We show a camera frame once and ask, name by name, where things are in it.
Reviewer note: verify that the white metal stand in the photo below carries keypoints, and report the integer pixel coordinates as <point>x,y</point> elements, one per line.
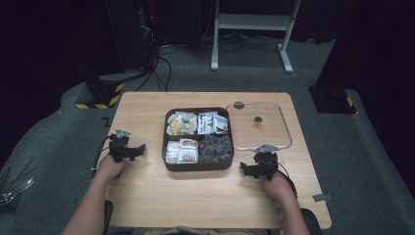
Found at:
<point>251,21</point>

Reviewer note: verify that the clear square lid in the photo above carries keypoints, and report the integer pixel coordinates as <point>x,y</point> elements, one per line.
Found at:
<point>261,135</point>

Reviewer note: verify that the person's left hand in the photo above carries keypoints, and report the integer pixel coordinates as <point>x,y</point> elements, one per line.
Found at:
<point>109,168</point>

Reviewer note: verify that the person's clothing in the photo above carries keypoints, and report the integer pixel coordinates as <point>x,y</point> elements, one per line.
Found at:
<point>195,231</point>

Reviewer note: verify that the brown divided snack box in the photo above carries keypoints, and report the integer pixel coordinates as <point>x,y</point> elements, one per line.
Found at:
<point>197,167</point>

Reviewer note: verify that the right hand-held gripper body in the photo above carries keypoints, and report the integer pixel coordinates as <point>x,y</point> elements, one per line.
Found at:
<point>267,161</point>

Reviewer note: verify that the black yellow striped base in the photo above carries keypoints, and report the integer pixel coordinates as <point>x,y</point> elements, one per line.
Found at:
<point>107,94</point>

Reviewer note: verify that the person's right hand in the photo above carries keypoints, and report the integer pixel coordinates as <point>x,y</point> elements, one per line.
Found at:
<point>277,187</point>

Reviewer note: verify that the dark computer tower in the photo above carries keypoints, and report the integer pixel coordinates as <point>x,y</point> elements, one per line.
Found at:
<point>133,32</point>

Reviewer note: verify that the pile of yellow white packets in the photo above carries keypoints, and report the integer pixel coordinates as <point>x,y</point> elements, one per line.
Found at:
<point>181,124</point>

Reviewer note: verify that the black stand base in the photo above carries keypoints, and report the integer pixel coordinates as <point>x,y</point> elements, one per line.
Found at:
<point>331,99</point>

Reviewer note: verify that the pile of dark wrapped snacks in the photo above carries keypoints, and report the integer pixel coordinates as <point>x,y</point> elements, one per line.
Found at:
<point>215,148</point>

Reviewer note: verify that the pile of white printed packets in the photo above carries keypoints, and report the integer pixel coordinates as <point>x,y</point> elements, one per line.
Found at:
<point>210,124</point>

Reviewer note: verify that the grey round table cap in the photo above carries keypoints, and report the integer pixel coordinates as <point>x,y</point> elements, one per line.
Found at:
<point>239,105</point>

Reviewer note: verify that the pile of white orange packets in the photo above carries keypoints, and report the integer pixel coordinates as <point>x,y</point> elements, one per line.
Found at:
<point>182,151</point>

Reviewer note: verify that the metal tripod legs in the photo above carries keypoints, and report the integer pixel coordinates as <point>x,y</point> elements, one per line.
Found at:
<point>14,189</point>

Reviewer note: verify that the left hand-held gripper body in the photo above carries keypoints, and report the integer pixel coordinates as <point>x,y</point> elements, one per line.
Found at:
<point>118,147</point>

